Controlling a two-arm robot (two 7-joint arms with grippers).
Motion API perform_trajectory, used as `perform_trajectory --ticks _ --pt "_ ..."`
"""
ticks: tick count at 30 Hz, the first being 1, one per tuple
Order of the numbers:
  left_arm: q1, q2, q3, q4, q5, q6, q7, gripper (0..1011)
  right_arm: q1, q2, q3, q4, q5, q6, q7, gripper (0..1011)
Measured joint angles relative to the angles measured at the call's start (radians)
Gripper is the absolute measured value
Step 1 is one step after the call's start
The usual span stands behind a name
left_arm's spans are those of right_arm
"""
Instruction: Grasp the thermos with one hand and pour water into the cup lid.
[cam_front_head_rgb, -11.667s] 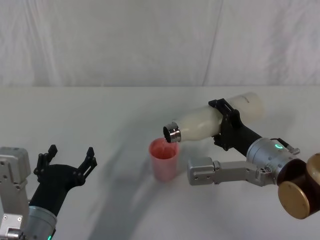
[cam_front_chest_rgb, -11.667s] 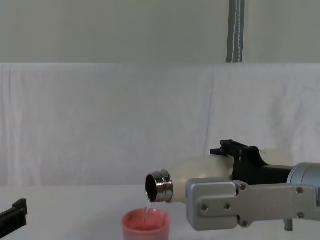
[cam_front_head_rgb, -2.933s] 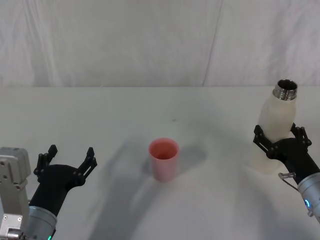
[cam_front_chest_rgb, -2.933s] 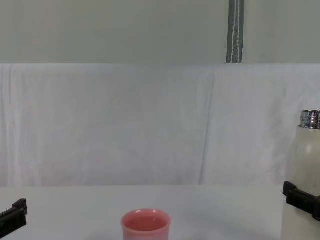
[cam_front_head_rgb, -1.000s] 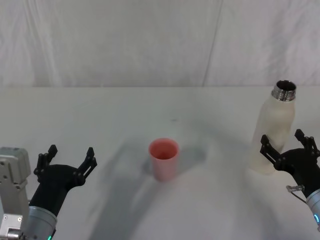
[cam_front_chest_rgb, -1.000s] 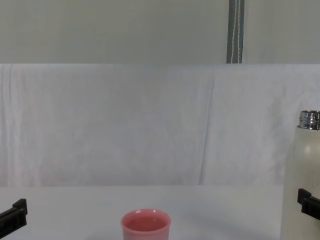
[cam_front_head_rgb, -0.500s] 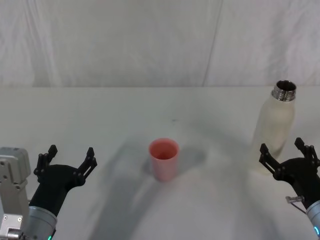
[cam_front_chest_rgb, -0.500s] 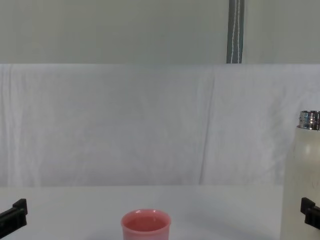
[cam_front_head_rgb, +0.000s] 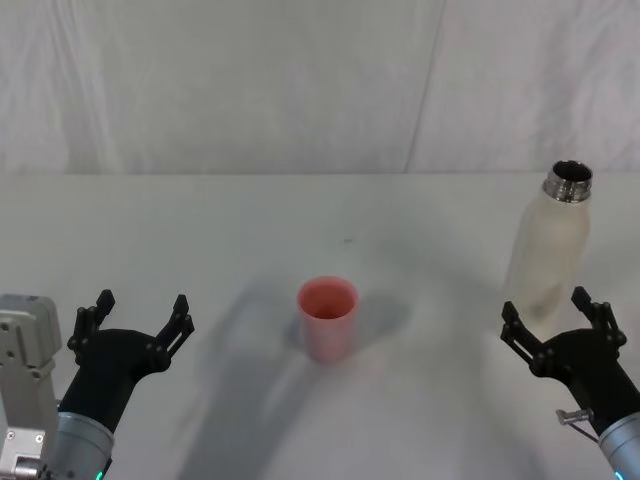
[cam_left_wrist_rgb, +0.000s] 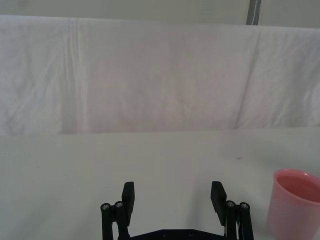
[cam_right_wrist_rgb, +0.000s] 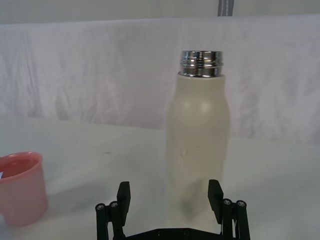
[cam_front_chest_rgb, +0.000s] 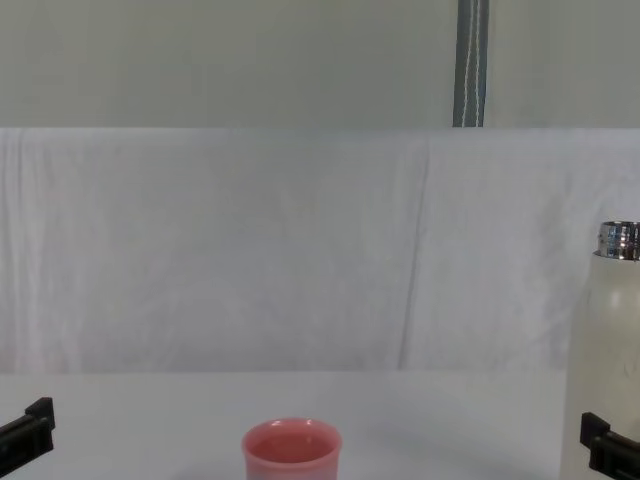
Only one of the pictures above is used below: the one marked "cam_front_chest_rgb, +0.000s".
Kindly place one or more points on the white curtain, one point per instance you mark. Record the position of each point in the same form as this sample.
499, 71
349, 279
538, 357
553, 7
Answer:
225, 60
565, 60

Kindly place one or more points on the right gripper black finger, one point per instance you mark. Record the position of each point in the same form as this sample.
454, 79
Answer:
607, 452

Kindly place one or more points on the grey striped post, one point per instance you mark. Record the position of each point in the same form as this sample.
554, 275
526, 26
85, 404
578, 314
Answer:
470, 60

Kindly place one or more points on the pink cup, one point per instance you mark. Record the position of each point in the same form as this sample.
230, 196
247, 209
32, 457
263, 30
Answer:
292, 465

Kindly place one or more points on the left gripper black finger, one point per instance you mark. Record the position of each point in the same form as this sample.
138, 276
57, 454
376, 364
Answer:
35, 430

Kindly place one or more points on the white table cloth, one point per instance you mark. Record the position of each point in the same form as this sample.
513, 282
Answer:
250, 250

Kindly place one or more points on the cream vacuum bottle steel neck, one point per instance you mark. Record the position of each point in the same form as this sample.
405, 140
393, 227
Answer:
610, 340

